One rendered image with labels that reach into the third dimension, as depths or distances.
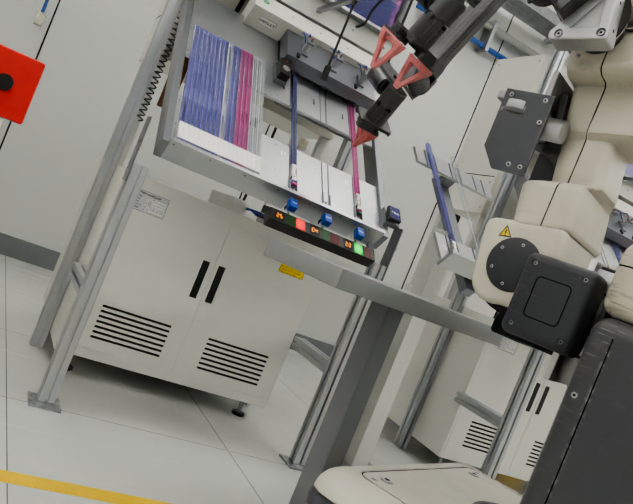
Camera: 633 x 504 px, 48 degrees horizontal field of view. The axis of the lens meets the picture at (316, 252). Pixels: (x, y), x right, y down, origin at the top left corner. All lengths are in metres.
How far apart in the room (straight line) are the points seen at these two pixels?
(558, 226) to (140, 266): 1.25
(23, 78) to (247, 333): 1.00
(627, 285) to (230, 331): 1.41
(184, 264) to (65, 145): 1.69
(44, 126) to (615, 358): 3.08
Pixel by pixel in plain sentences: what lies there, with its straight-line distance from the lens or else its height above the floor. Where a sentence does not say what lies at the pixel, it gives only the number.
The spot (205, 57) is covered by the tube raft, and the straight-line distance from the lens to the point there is 2.11.
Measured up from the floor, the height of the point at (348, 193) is 0.80.
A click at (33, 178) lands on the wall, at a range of 3.73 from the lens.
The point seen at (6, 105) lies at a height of 0.65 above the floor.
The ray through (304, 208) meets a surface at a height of 0.70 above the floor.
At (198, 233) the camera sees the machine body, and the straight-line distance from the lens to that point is 2.16.
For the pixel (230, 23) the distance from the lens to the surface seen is 2.33.
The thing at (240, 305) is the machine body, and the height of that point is 0.36.
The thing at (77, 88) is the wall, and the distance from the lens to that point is 3.74.
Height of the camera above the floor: 0.62
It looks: level
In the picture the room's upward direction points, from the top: 22 degrees clockwise
